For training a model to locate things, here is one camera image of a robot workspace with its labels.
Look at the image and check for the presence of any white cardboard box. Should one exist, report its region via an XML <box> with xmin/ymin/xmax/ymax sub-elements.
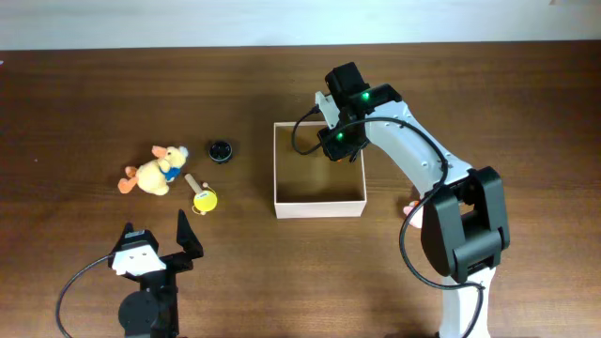
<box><xmin>273</xmin><ymin>121</ymin><xmax>367</xmax><ymax>219</ymax></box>

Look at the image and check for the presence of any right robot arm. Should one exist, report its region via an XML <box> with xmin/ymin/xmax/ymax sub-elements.
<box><xmin>316</xmin><ymin>63</ymin><xmax>510</xmax><ymax>337</ymax></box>

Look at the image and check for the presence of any white pink duck toy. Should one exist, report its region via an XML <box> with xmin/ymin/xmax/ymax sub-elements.
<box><xmin>403</xmin><ymin>201</ymin><xmax>424</xmax><ymax>229</ymax></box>

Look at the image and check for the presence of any yellow rattle drum toy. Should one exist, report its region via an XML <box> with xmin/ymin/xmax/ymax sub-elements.
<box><xmin>184</xmin><ymin>174</ymin><xmax>218</xmax><ymax>215</ymax></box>

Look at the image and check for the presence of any yellow plush duck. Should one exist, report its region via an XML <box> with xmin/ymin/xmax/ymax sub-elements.
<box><xmin>117</xmin><ymin>146</ymin><xmax>189</xmax><ymax>196</ymax></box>

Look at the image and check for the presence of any black round puck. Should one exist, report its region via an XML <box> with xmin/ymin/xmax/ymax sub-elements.
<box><xmin>208</xmin><ymin>141</ymin><xmax>233</xmax><ymax>164</ymax></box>

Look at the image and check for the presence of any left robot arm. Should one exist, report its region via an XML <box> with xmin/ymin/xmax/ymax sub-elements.
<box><xmin>109</xmin><ymin>209</ymin><xmax>204</xmax><ymax>338</ymax></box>

